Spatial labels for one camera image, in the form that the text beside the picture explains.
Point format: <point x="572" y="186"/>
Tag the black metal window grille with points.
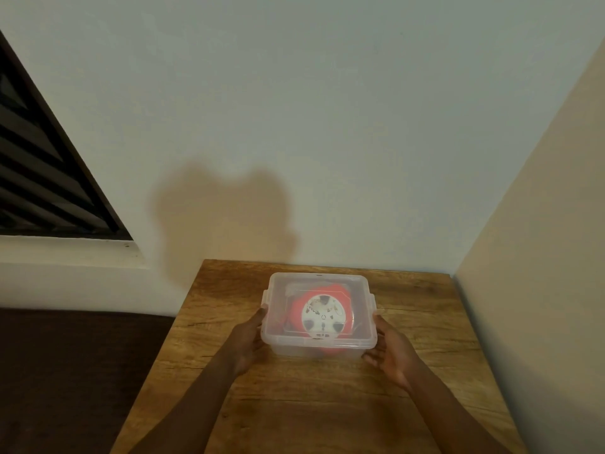
<point x="42" y="174"/>

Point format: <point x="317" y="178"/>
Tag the clear plastic box lid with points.
<point x="283" y="286"/>

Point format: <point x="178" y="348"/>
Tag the person's left forearm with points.
<point x="189" y="416"/>

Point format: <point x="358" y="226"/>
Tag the beige cabinet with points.
<point x="543" y="269"/>

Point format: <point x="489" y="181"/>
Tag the clear plastic storage box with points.
<point x="302" y="352"/>

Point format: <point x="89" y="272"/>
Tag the person's right hand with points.
<point x="394" y="354"/>

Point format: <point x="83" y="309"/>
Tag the person's right forearm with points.
<point x="449" y="420"/>

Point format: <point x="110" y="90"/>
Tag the person's left hand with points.
<point x="246" y="345"/>

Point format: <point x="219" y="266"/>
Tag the dark brown mattress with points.
<point x="71" y="382"/>

